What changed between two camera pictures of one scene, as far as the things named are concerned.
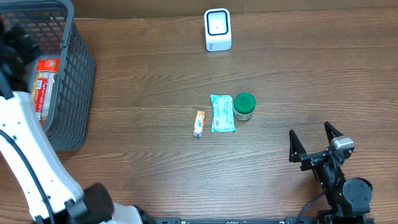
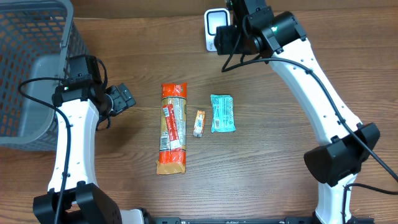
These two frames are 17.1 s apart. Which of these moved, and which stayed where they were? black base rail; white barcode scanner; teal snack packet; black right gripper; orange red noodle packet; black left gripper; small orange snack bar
Moved: black left gripper; orange red noodle packet; black right gripper
Stayed: teal snack packet; black base rail; white barcode scanner; small orange snack bar
